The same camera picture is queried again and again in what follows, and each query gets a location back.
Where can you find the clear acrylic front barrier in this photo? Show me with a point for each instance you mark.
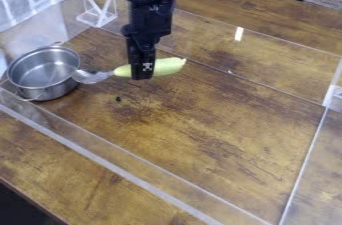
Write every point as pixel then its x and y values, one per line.
pixel 180 192

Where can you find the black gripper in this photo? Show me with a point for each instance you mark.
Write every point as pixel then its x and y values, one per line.
pixel 150 21

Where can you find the green handled metal spoon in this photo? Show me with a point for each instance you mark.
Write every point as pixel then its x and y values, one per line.
pixel 166 66

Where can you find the small stainless steel pot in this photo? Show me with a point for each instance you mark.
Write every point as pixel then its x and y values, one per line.
pixel 41 73

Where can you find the clear acrylic triangle bracket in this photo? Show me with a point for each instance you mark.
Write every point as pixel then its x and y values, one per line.
pixel 98 16

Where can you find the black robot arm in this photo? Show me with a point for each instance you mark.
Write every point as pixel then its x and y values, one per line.
pixel 150 23

